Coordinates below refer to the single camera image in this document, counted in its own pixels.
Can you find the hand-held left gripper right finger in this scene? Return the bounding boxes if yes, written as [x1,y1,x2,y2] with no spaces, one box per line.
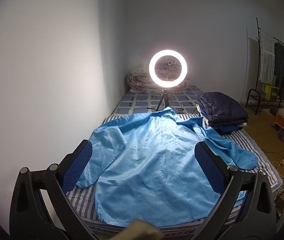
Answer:
[194,141,277,240]

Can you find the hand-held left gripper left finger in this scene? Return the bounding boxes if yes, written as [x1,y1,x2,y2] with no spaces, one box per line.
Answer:
[9,139,94,240]

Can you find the light blue coat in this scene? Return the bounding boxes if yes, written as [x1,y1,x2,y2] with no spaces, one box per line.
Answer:
[76,106,258,228]

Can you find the dark hanging clothes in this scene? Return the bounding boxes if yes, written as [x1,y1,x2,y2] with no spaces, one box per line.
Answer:
[274,41,284,93]

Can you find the black clothes rack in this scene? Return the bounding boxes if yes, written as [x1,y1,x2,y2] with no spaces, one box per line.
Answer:
[245,17,284,115]

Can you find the folded blue garment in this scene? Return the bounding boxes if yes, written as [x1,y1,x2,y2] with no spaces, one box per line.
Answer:
[217,124,245,132]

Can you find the blue white striped blanket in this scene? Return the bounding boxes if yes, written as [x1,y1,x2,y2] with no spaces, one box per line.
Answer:
[66,114,283,233]

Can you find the folded cream garment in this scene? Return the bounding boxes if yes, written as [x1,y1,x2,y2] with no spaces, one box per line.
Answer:
[199,105,210,126]

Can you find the folded navy jacket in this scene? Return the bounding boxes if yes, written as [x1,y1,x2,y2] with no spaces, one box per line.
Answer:
[197,92,248,125]

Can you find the yellow box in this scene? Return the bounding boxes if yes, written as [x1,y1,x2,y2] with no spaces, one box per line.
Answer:
[264,84,280,100]

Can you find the striped towel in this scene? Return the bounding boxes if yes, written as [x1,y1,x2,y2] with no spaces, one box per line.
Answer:
[259,29,275,83]

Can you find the phone holder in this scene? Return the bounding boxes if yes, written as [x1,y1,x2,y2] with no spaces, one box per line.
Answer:
[165,58,177,81]

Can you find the rolled floral quilt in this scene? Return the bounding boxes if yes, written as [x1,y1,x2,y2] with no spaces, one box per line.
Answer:
[127,64,190,93]

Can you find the ring light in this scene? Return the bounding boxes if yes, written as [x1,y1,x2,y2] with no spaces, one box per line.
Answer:
[149,49,188,88]

